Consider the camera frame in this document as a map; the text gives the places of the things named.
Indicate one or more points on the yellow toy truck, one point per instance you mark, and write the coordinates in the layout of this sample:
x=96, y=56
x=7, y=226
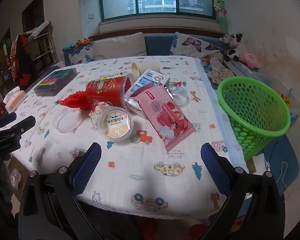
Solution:
x=285, y=100

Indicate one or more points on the large butterfly print cushion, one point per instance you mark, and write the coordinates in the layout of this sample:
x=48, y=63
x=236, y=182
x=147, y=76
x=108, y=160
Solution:
x=195, y=45

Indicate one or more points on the white printed tablecloth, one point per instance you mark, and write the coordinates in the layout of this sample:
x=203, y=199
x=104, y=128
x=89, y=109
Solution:
x=140, y=160

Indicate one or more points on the dark flat box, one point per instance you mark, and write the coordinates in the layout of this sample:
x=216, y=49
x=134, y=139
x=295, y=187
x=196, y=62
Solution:
x=55, y=82

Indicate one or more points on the green pinwheel toy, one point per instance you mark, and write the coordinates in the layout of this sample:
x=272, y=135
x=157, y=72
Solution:
x=220, y=7

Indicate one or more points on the beige cushion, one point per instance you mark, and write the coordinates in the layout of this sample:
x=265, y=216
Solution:
x=120, y=45

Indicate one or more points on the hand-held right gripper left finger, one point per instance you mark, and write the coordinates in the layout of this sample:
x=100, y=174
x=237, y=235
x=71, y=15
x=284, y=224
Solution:
x=90, y=165

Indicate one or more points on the grey plush toy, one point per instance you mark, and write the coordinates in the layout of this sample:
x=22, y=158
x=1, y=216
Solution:
x=225, y=39

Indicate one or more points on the black white cow plush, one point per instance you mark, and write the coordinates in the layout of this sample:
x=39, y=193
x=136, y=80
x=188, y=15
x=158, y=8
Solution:
x=236, y=52

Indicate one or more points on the red paper noodle cup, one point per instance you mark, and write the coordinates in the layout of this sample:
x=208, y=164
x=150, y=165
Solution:
x=105, y=90

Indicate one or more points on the clear plastic dome cup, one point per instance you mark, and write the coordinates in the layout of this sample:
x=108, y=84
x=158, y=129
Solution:
x=177, y=95

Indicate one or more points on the small butterfly print cushion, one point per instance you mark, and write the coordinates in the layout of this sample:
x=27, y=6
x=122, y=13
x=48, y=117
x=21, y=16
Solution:
x=82, y=52

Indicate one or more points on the blue floor mat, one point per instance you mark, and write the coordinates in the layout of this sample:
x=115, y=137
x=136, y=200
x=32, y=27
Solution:
x=285, y=155

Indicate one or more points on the clear plastic storage box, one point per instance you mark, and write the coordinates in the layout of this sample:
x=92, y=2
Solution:
x=296, y=105

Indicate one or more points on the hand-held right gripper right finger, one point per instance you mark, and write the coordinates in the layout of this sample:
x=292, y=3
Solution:
x=215, y=170

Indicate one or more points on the white pink tissue pack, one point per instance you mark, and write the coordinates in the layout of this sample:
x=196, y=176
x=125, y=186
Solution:
x=15, y=97

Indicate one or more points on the pink snack packet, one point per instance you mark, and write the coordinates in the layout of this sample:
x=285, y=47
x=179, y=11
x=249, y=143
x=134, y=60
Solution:
x=165, y=115

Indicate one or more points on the clear round plastic lid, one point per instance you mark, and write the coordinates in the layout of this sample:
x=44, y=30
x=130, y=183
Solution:
x=65, y=120

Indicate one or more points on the white blue milk pouch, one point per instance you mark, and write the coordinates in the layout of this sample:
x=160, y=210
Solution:
x=150, y=77

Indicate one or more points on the dark wooden door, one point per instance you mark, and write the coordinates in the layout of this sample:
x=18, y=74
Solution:
x=33, y=10

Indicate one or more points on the orange toy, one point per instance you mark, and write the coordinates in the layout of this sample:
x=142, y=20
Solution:
x=83, y=41

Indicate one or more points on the beige paper cup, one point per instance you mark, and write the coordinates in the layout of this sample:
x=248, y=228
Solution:
x=150, y=67

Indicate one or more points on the blue sofa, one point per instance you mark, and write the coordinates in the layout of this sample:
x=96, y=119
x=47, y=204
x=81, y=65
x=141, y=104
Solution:
x=157, y=45

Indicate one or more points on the green plastic mesh basket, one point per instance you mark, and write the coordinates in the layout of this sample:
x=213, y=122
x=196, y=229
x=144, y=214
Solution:
x=220, y=90

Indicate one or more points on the round yellow label pudding cup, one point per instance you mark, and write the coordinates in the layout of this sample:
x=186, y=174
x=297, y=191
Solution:
x=116, y=125

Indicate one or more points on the red plastic stool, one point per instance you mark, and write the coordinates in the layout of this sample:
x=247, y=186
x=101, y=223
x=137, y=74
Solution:
x=0, y=110

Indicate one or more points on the beige patterned clothes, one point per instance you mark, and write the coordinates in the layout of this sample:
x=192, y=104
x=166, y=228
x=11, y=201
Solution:
x=222, y=71

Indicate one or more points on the blue grey striped cloth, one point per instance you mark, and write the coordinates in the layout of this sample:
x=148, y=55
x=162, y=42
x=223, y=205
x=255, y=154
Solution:
x=242, y=67

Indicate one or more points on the white tissue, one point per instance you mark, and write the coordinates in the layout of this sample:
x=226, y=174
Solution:
x=95, y=112

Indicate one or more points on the red black hanging garment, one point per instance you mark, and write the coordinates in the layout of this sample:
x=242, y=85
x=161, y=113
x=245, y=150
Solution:
x=22, y=60

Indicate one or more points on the red crinkled wrapper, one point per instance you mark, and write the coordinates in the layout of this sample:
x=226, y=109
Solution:
x=75, y=100

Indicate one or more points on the metal shelf rack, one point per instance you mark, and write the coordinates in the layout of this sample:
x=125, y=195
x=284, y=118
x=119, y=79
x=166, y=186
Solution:
x=42, y=45

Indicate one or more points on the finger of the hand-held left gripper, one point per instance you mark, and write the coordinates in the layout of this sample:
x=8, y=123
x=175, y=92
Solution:
x=21, y=128
x=6, y=120

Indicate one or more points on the pink plush toy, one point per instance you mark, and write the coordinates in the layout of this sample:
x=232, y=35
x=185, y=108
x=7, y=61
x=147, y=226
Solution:
x=250, y=60

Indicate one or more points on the white wall socket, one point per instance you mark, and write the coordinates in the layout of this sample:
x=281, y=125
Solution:
x=90, y=15

